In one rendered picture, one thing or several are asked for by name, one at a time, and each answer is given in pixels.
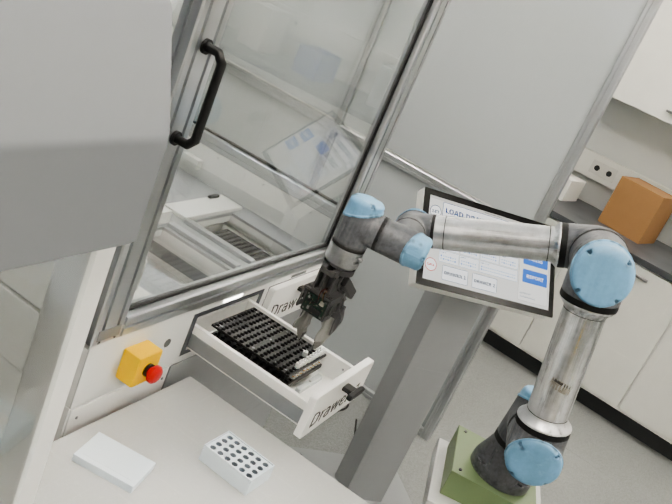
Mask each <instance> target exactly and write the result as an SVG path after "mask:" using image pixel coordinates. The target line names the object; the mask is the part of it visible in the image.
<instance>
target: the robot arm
mask: <svg viewBox="0 0 672 504"><path fill-rule="evenodd" d="M384 210H385V207H384V205H383V203H382V202H380V201H378V200H377V199H376V198H374V197H372V196H369V195H366V194H362V193H356V194H353V195H352V196H351V197H350V200H349V202H348V204H347V206H346V208H345V210H343V212H342V213H343V214H342V217H341V219H340V221H339V223H338V226H337V228H336V230H335V233H334V235H333V237H332V238H331V241H330V243H329V245H328V248H327V250H326V252H325V257H324V260H323V262H322V265H321V267H320V269H319V272H318V274H317V276H316V279H315V281H312V282H310V283H307V284H305V285H304V287H303V289H302V292H301V294H300V296H299V299H298V301H297V303H296V306H297V305H300V304H301V306H300V308H301V309H302V312H301V314H300V316H299V318H297V319H296V320H295V321H294V323H293V325H292V326H293V328H297V337H298V340H299V341H300V340H301V339H302V337H303V336H304V335H305V334H306V332H307V327H308V326H309V325H310V324H311V319H312V317H315V318H316V319H318V320H320V321H321V325H322V327H321V329H320V330H319V331H318V332H317V334H316V335H315V338H314V344H313V347H312V349H313V350H314V349H316V348H318V347H319V346H321V345H322V344H323V343H324V342H325V341H326V340H327V339H328V338H329V337H330V336H331V334H332V333H333V332H334V331H335V330H336V329H337V328H338V327H339V325H340V324H341V323H342V321H343V318H344V312H345V309H346V306H344V302H345V301H346V300H347V299H346V297H347V298H349V299H352V298H353V296H354V295H355V293H356V289H355V287H354V285H353V283H352V281H351V279H350V277H352V276H353V275H354V273H355V271H356V269H357V268H358V266H359V264H360V263H363V259H362V257H363V255H364V253H365V251H366V249H367V248H369V249H371V250H373V251H375V252H377V253H379V254H381V255H383V256H385V257H387V258H389V259H391V260H393V261H395V262H397V263H399V264H400V265H402V266H406V267H408V268H411V269H413V270H419V269H421V267H422V265H423V263H424V261H425V259H426V257H427V255H428V253H429V251H430V249H431V248H432V249H440V250H449V251H458V252H467V253H476V254H485V255H494V256H503V257H512V258H521V259H530V260H539V261H548V262H551V263H552V264H553V265H554V267H558V268H566V269H567V272H566V275H565V278H564V280H563V283H562V286H561V289H560V292H559V296H560V298H561V299H562V301H563V307H562V310H561V312H560V315H559V318H558V321H557V324H556V326H555V329H554V332H553V335H552V338H551V340H550V343H549V346H548V349H547V351H546V354H545V357H544V360H543V363H542V365H541V368H540V371H539V374H538V377H537V379H536V382H535V385H534V386H533V385H527V386H525V387H523V389H522V390H521V391H520V393H518V394H517V395H518V396H517V397H516V399H515V401H514V402H513V404H512V405H511V407H510V408H509V410H508V412H507V413H506V415H505V416H504V418H503V419H502V421H501V422H500V424H499V426H498V427H497V429H496V430H495V432H494V433H493V434H492V435H490V436H489V437H488V438H486V439H485V440H484V441H482V442H481V443H480V444H478V445H477V446H476V447H475V449H474V451H473V452H472V454H471V457H470V459H471V463H472V466H473V468H474V469H475V471H476V472H477V473H478V475H479V476H480V477H481V478H482V479H483V480H484V481H485V482H487V483H488V484H489V485H491V486H492V487H494V488H495V489H497V490H499V491H501V492H503V493H505V494H508V495H512V496H523V495H525V494H526V493H527V492H528V490H529V489H530V487H531V486H543V485H545V484H549V483H551V482H553V481H554V480H556V479H557V478H558V476H559V475H560V473H561V471H562V468H563V453H564V450H565V448H566V445H567V443H568V440H569V437H570V435H571V432H572V426H571V424H570V422H569V420H568V418H569V415H570V413H571V410H572V408H573V405H574V402H575V400H576V397H577V394H578V392H579V389H580V387H581V384H582V381H583V379H584V376H585V373H586V371H587V368H588V366H589V363H590V360H591V358H592V355H593V352H594V350H595V347H596V345H597V342H598V339H599V337H600V334H601V332H602V329H603V326H604V324H605V321H606V319H607V318H610V317H612V316H615V315H616V314H617V313H618V310H619V307H620V305H621V302H622V301H623V300H624V299H625V298H626V297H627V296H628V295H629V293H630V292H631V290H632V288H633V285H634V281H635V275H636V270H635V264H634V261H633V259H632V256H631V255H630V253H629V251H628V247H627V244H626V242H625V241H624V239H623V238H622V237H621V236H620V235H619V234H618V233H617V232H615V231H614V230H612V229H610V228H607V227H603V226H598V225H588V224H576V223H565V222H560V223H558V224H557V225H556V226H546V225H536V224H526V223H516V222H506V221H496V220H486V219H476V218H465V217H455V216H445V215H436V214H427V213H426V212H425V211H423V210H421V209H418V208H411V209H408V210H406V211H404V212H403V213H401V214H400V215H399V216H398V218H397V219H396V221H394V220H392V219H390V218H388V217H386V216H385V215H383V214H384ZM304 290H306V291H305V293H304V295H303V298H302V299H301V296H302V294H303V292H304Z"/></svg>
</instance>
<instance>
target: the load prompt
mask: <svg viewBox="0 0 672 504"><path fill-rule="evenodd" d="M442 215H445V216H455V217H465V218H476V219H486V220H496V221H505V220H502V219H499V218H496V217H492V216H489V215H486V214H483V213H479V212H476V211H473V210H469V209H466V208H463V207H460V206H456V205H453V204H450V203H447V202H443V212H442Z"/></svg>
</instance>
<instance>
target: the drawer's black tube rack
mask: <svg viewBox="0 0 672 504"><path fill-rule="evenodd" d="M254 310H255V311H254ZM230 320H231V321H230ZM269 323H270V324H269ZM219 324H220V325H219ZM265 324H266V325H265ZM211 326H212V327H214V328H215V329H216V330H217V331H215V332H212V333H211V334H212V335H214V336H215V337H217V338H218V339H220V340H221V341H223V342H224V343H226V344H227V345H229V346H230V347H232V348H233V349H234V350H236V351H237V352H239V353H240V354H242V355H243V356H245V357H246V358H248V359H249V360H251V361H252V362H253V363H255V364H256V365H258V366H259V367H261V368H262V369H264V370H265V371H267V372H268V373H270V374H271V375H273V376H274V377H275V378H277V379H278V380H280V381H281V382H283V383H284V384H286V385H287V386H289V387H290V386H291V385H293V384H294V383H296V382H298V381H299V380H301V379H303V378H304V377H306V376H308V375H309V374H311V373H313V372H314V371H316V370H318V369H319V368H321V366H322V364H321V363H320V364H317V366H314V368H311V370H308V371H305V373H302V374H301V376H299V375H298V377H295V379H291V378H287V377H286V376H284V375H283V374H282V372H283V371H285V370H287V369H288V368H290V367H292V366H293V365H295V364H296V362H299V360H302V359H303V358H306V357H303V356H302V353H303V351H304V350H307V351H308V355H307V356H309V355H310V354H312V353H313V352H315V351H316V350H313V349H312V347H313V345H311V344H310V343H308V342H307V341H305V340H304V339H301V340H300V341H299V340H298V339H297V338H298V337H297V335H296V334H295V333H293V332H292V331H290V330H288V329H287V328H285V327H284V326H282V325H281V324H279V323H278V322H276V321H275V320H273V319H272V318H270V317H269V316H267V315H266V314H264V313H262V312H261V311H259V310H258V309H256V308H255V307H252V308H250V309H247V310H245V311H243V312H240V313H238V314H235V315H233V316H230V317H228V318H225V319H223V320H220V321H218V322H215V323H213V324H212V325H211ZM271 328H272V329H271ZM283 329H284V330H283ZM291 341H292V342H291ZM303 342H304V343H303ZM297 345H298V346H297ZM303 349H304V350H303ZM309 353H310V354H309Z"/></svg>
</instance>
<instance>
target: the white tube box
mask: <svg viewBox="0 0 672 504"><path fill-rule="evenodd" d="M199 460H200V461H202V462H203V463H204V464H205V465H207V466H208V467H209V468H210V469H212V470H213V471H214V472H215V473H217V474H218V475H219V476H221V477H222V478H223V479H224V480H226V481H227V482H228V483H229V484H231V485H232V486H233V487H234V488H236V489H237V490H238V491H239V492H241V493H242V494H243V495H244V496H246V495H247V494H248V493H250V492H251V491H253V490H254V489H256V488H257V487H258V486H260V485H261V484H263V483H264V482H265V481H267V480H268V479H269V477H270V475H271V473H272V471H273V468H274V466H275V465H274V464H273V463H271V462H270V461H269V460H267V459H266V458H265V457H264V456H262V455H261V454H260V453H258V452H257V451H256V450H254V449H253V448H252V447H250V446H249V445H248V444H246V443H245V442H244V441H243V440H241V439H240V438H239V437H237V436H236V435H235V434H233V433H232V432H231V431H227V432H226V433H224V434H222V435H220V436H218V437H217V438H215V439H213V440H211V441H210V442H208V443H206V444H204V447H203V449H202V451H201V454H200V456H199Z"/></svg>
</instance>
